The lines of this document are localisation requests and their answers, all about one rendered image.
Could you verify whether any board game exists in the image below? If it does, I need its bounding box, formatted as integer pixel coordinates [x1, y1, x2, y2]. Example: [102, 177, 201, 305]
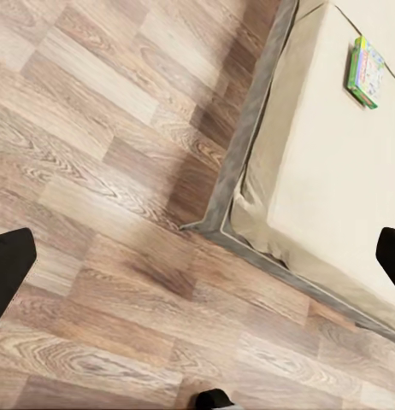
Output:
[347, 35, 385, 110]

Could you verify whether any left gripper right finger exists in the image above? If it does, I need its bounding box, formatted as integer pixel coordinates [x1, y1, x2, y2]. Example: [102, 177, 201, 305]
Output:
[375, 226, 395, 285]

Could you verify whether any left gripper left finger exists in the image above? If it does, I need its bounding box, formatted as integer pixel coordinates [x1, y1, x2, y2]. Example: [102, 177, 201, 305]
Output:
[0, 227, 37, 319]

